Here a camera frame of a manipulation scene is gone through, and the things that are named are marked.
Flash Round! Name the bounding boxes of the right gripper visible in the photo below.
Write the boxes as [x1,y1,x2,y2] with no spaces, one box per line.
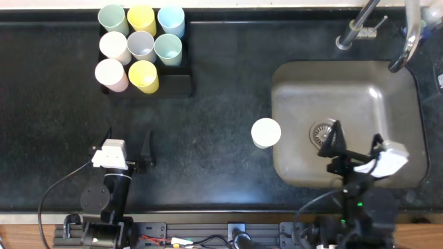
[317,120,385,176]

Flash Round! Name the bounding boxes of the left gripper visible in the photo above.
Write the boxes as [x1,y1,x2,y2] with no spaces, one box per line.
[103,127,156,174]

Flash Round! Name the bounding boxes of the yellow cup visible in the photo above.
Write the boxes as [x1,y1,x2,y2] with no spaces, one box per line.
[127,59,161,95]
[126,3,157,37]

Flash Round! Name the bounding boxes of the cream cup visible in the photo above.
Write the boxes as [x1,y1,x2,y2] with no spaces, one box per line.
[251,118,282,149]

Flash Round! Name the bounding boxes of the steel sink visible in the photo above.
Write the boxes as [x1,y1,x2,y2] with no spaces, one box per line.
[271,60,430,190]

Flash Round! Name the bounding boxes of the pink cup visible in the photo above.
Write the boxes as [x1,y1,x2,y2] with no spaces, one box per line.
[94,58,129,93]

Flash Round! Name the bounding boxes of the black tray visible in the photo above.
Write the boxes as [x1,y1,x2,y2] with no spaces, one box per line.
[98,20,193,96]

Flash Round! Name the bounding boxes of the grey cup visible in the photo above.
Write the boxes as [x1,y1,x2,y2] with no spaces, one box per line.
[127,30,157,64]

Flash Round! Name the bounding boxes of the white cup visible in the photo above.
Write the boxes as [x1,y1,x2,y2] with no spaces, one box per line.
[98,30,132,66]

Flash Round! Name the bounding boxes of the green cup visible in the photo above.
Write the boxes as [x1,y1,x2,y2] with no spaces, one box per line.
[154,33,183,66]
[97,3,130,37]

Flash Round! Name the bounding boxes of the steel tap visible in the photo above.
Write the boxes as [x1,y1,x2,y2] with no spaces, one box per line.
[334,0,424,74]

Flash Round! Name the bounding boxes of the blue cup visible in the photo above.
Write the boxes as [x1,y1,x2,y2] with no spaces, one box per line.
[156,4,186,39]

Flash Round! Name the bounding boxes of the blue soap bottle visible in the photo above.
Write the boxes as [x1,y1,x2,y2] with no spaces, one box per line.
[420,1,443,39]

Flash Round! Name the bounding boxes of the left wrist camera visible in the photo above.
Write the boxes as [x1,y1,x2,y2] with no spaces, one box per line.
[91,138,128,170]

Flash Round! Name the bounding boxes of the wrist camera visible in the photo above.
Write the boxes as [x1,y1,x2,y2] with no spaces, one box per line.
[353,140,410,179]
[91,138,128,170]

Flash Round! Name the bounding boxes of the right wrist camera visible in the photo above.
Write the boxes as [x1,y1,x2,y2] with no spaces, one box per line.
[353,140,410,179]

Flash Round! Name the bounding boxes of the black cable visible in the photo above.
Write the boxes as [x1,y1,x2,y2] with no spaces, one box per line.
[37,159,93,249]
[293,188,347,249]

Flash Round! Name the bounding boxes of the mounting rail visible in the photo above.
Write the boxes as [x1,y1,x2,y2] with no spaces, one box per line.
[53,214,395,249]

